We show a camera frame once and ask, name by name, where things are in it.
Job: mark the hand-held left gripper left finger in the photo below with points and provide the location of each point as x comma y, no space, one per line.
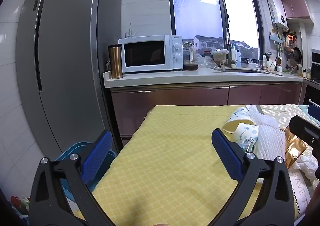
97,151

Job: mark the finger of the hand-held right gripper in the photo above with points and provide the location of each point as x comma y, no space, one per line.
314,112
303,130

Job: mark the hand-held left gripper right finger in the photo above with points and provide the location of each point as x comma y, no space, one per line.
226,156

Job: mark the blue trash bin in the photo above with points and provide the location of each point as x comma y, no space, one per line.
77,146

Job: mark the gold foil wrapper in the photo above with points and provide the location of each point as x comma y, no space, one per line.
295,151

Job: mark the white patterned paper cup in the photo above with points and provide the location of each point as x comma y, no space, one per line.
246,132
237,118

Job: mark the white tissue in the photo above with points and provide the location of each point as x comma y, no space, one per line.
305,163

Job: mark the white foam fruit net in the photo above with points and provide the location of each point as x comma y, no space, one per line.
265,118
271,141

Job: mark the grey leaf patterned cloth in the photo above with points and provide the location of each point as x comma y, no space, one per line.
275,111

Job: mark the black built-in oven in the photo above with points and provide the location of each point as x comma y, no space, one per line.
315,66

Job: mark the black frying pan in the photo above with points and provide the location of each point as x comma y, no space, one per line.
297,55

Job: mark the white lettered cloth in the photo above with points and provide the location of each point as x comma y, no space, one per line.
300,191

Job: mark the dark glass bottle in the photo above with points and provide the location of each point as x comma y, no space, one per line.
278,62

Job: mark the yellow checked cloth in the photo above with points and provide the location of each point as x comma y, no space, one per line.
162,166

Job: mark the white dotted utensil holder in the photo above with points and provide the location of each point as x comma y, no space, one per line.
270,62

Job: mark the mauve kitchen base cabinet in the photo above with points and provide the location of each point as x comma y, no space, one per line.
175,96

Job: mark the copper thermos mug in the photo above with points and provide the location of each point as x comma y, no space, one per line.
115,63

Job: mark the green plastic bag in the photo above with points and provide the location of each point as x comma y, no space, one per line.
25,203

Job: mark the red plastic bag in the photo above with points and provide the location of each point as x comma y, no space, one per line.
15,200

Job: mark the brown food container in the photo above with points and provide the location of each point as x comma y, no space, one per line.
190,66

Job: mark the white soap bottle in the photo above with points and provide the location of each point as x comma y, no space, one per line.
233,56

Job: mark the grey refrigerator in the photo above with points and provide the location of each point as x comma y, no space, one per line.
70,53

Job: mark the white food bag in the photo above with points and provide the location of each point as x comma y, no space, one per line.
220,55

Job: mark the clear glass jug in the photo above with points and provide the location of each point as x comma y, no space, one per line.
193,55

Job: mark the white water heater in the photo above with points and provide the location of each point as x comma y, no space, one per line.
276,9

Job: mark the white microwave oven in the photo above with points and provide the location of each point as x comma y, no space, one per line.
150,53

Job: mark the steel kitchen faucet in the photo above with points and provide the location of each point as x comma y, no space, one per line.
228,41

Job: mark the dark framed window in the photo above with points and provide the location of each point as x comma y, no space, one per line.
197,4

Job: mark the wall utensil rack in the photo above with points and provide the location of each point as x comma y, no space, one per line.
277,38

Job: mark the pink wall cabinet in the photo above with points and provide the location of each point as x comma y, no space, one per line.
297,1

